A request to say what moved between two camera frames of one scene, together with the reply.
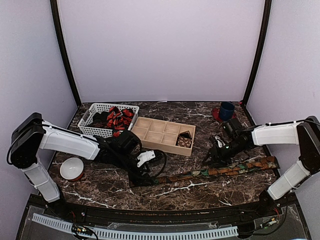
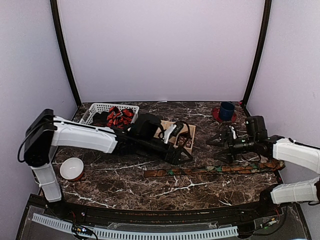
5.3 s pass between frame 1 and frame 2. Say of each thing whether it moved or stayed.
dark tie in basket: stayed
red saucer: stayed
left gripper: moved
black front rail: stayed
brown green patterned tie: moved
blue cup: stayed
